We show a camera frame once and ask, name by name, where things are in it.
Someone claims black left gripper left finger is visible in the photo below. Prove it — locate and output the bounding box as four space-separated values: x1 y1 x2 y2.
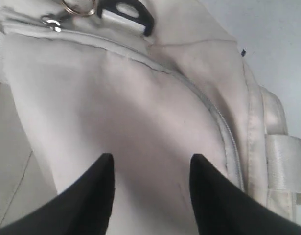
0 154 115 235

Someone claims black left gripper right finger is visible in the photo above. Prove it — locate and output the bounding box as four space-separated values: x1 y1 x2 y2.
189 154 301 235

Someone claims cream white duffel bag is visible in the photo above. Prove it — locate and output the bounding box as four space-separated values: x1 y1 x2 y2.
0 0 301 235

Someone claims metal key ring zipper pull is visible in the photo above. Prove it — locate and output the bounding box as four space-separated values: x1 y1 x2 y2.
61 0 97 17

